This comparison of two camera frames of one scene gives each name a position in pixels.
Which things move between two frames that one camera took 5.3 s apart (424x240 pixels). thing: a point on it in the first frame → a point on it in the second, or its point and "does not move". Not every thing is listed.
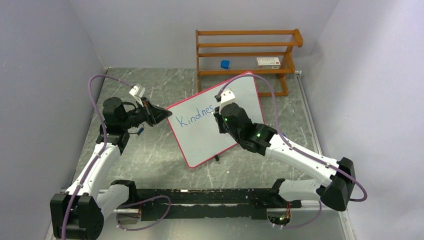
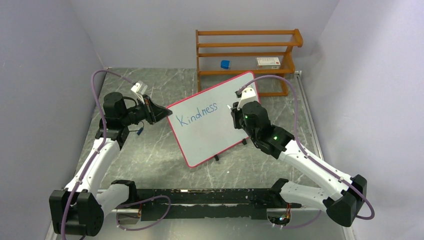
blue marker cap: [140, 131] does not move
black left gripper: [153, 115] does not move
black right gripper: [219, 118] → [235, 113]
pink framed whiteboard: [194, 122] does not move
